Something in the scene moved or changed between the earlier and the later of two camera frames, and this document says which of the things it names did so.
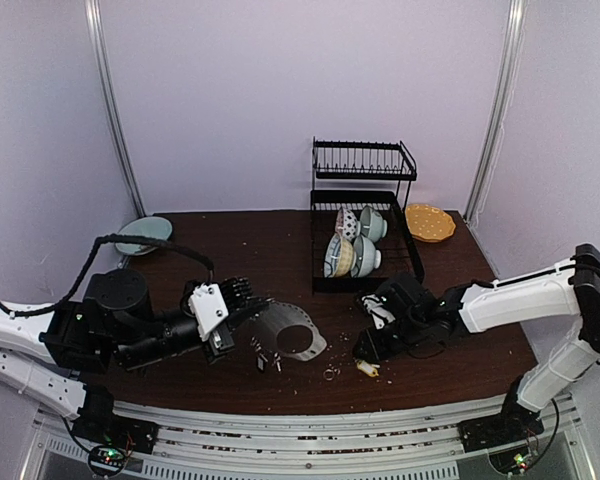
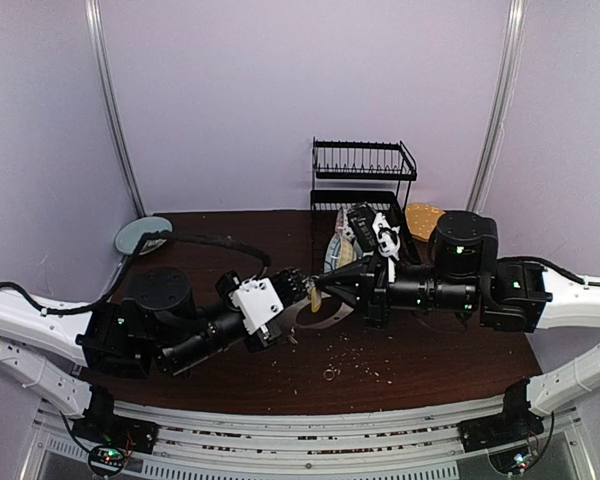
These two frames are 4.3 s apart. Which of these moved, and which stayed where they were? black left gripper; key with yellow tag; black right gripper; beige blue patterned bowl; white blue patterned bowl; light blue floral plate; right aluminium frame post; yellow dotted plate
Moved: black right gripper; key with yellow tag; black left gripper
Stayed: yellow dotted plate; white blue patterned bowl; right aluminium frame post; beige blue patterned bowl; light blue floral plate
